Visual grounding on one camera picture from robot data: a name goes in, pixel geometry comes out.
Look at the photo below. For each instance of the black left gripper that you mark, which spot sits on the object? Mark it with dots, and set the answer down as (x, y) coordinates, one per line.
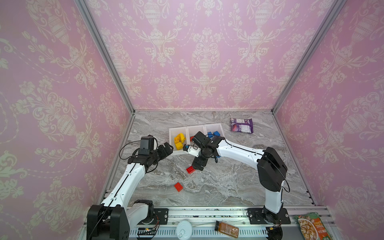
(164, 153)

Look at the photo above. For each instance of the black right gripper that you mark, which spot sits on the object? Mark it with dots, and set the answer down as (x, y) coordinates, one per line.
(200, 153)

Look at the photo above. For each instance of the yellow lego brick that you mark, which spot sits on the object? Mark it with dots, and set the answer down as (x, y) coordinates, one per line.
(179, 146)
(179, 138)

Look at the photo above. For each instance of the long red lego brick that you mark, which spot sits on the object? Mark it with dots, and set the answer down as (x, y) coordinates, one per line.
(190, 170)

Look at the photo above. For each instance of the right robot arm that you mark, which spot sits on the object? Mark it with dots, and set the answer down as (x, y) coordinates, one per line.
(271, 169)

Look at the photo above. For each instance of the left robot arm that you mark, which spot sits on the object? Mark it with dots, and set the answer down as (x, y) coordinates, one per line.
(113, 219)

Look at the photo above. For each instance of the white right bin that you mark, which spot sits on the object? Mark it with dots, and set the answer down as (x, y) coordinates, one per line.
(214, 127)

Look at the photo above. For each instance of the white left bin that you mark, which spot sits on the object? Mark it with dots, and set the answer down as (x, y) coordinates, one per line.
(173, 132)

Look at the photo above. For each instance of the purple snack packet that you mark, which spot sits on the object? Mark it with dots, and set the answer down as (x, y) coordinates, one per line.
(242, 125)

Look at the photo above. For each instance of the small circuit board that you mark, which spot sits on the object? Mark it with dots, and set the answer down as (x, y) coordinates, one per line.
(147, 231)

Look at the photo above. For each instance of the white round lid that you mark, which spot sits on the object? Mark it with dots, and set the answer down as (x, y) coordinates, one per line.
(184, 230)

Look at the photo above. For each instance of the brown spice jar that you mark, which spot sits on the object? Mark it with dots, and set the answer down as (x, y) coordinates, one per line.
(227, 229)

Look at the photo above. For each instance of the green food packet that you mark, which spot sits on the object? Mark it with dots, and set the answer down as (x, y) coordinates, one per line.
(312, 227)

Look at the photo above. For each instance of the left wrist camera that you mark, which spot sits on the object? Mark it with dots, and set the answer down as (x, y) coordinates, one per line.
(147, 145)

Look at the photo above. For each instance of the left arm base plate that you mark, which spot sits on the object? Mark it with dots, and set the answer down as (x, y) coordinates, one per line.
(159, 216)

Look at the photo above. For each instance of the aluminium front rail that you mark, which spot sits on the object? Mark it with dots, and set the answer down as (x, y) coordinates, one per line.
(203, 220)

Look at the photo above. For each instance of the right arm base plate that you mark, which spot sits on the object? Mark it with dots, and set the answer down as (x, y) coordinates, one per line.
(262, 216)

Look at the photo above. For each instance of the grey corner post left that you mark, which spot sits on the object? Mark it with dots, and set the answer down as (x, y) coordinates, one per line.
(101, 46)

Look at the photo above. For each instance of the grey corner post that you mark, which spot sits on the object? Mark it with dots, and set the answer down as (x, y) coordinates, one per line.
(319, 35)
(101, 46)

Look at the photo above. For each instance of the grey corner post right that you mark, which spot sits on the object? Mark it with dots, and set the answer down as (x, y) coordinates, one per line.
(319, 35)

